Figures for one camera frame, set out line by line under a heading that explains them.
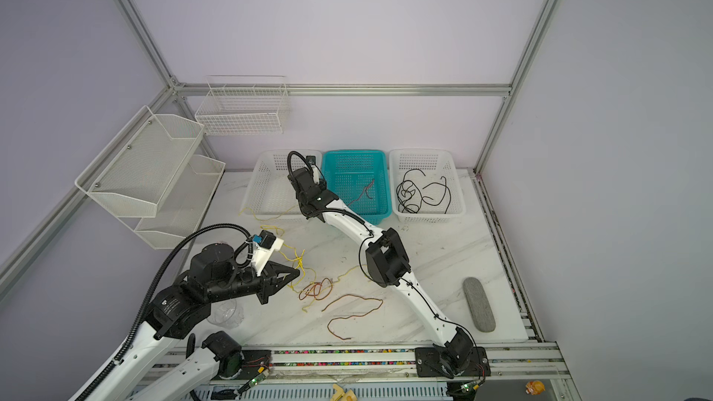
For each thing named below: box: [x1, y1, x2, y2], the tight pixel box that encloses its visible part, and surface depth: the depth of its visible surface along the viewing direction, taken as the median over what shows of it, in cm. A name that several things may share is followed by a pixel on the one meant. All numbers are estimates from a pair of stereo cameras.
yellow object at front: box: [330, 383, 358, 401], surface depth 69 cm
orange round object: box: [525, 380, 546, 396], surface depth 70 cm
